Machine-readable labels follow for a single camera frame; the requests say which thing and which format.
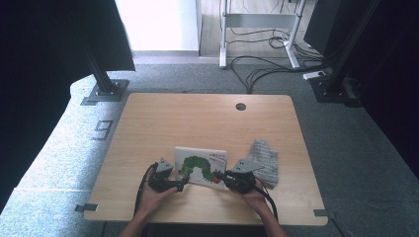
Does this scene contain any person's left hand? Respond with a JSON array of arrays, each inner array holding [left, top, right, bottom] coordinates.
[[135, 177, 180, 220]]

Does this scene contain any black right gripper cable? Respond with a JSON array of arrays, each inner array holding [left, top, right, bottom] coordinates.
[[251, 177, 280, 221]]

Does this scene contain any bundle of black floor cables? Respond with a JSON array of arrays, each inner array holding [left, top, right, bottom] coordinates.
[[227, 26, 332, 95]]

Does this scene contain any grey knitted pouch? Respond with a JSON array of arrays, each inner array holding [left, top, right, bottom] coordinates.
[[247, 139, 280, 190]]

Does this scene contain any person's right hand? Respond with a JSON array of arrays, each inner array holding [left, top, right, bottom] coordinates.
[[241, 186, 271, 215]]

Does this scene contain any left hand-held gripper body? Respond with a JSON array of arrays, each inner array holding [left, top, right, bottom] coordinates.
[[147, 157, 175, 194]]

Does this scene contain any white desk frame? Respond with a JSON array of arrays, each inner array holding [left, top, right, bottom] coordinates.
[[218, 0, 309, 70]]

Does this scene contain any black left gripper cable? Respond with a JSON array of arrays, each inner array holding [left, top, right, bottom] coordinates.
[[133, 162, 159, 215]]

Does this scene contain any caterpillar picture book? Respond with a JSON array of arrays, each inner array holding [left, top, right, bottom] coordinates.
[[173, 146, 229, 191]]

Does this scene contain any white power strip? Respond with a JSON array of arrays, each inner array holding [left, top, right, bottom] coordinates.
[[302, 69, 327, 81]]

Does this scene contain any black metal stand, grey base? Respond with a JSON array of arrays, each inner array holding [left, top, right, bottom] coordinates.
[[83, 42, 130, 103]]

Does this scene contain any black curtain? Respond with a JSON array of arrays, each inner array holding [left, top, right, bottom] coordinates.
[[0, 0, 136, 215]]

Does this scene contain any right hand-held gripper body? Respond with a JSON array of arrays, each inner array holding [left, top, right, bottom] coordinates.
[[226, 158, 265, 195]]

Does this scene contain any white panel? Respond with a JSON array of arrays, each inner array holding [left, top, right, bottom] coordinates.
[[114, 0, 203, 52]]

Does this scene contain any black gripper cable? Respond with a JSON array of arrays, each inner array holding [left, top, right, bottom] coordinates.
[[251, 177, 280, 221], [133, 162, 159, 215]]

